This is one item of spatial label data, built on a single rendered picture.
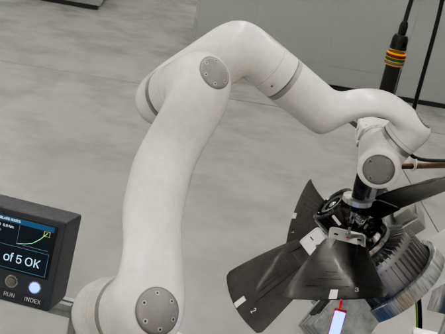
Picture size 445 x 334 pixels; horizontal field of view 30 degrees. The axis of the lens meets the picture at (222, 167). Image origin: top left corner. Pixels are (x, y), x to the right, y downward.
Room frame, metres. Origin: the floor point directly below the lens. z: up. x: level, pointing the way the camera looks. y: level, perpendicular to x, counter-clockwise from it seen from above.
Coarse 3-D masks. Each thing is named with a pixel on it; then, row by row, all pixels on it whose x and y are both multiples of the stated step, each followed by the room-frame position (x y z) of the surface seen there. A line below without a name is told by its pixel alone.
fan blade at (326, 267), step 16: (336, 240) 1.74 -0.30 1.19; (320, 256) 1.67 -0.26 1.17; (336, 256) 1.67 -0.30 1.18; (352, 256) 1.68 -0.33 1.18; (368, 256) 1.69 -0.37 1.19; (304, 272) 1.62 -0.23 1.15; (320, 272) 1.61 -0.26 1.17; (336, 272) 1.61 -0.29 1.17; (352, 272) 1.61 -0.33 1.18; (368, 272) 1.62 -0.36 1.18; (288, 288) 1.58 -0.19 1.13; (304, 288) 1.57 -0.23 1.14; (320, 288) 1.56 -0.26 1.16; (336, 288) 1.55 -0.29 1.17; (368, 288) 1.55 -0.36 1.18; (384, 288) 1.55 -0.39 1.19
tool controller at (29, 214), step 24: (0, 216) 1.45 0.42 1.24; (24, 216) 1.45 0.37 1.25; (48, 216) 1.46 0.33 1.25; (72, 216) 1.51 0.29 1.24; (0, 240) 1.44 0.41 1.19; (24, 240) 1.44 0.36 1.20; (48, 240) 1.43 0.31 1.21; (72, 240) 1.50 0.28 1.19; (0, 264) 1.42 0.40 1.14; (24, 264) 1.42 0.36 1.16; (48, 264) 1.42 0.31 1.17; (0, 288) 1.41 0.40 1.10; (24, 288) 1.41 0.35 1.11; (48, 288) 1.41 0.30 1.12
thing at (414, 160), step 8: (440, 0) 1.81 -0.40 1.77; (408, 8) 1.77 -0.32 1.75; (440, 8) 1.81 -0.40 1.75; (408, 16) 1.77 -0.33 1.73; (440, 16) 1.81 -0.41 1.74; (432, 32) 1.81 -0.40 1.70; (432, 40) 1.81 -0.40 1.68; (424, 64) 1.81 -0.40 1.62; (424, 72) 1.81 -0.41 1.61; (416, 96) 1.81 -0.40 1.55; (416, 104) 1.81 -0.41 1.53; (416, 160) 1.83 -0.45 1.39; (424, 160) 1.84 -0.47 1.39; (432, 160) 1.86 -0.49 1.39; (440, 160) 1.87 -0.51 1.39
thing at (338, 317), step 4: (336, 312) 1.42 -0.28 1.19; (340, 312) 1.42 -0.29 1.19; (336, 316) 1.42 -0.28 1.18; (340, 316) 1.42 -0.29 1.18; (344, 316) 1.42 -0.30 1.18; (332, 320) 1.42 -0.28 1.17; (336, 320) 1.42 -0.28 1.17; (340, 320) 1.42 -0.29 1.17; (332, 324) 1.42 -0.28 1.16; (336, 324) 1.42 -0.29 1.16; (340, 324) 1.42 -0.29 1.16; (332, 328) 1.42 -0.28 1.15; (336, 328) 1.42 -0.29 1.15; (340, 328) 1.42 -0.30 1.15; (332, 332) 1.42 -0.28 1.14; (336, 332) 1.42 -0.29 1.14
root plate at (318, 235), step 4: (316, 228) 1.88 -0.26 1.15; (320, 228) 1.87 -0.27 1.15; (312, 232) 1.87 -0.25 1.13; (316, 232) 1.87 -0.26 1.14; (320, 232) 1.87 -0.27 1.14; (308, 236) 1.87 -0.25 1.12; (312, 236) 1.86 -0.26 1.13; (316, 236) 1.86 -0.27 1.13; (320, 236) 1.86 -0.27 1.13; (324, 236) 1.85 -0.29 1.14; (304, 240) 1.86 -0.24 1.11; (308, 240) 1.86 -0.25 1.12; (312, 240) 1.86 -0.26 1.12; (316, 240) 1.85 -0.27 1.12; (320, 240) 1.85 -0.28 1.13; (304, 244) 1.85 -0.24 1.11; (308, 244) 1.85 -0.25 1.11; (312, 244) 1.85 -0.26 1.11; (316, 244) 1.85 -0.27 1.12; (304, 248) 1.85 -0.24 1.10; (308, 248) 1.84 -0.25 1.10; (312, 248) 1.84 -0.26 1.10; (308, 252) 1.83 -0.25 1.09
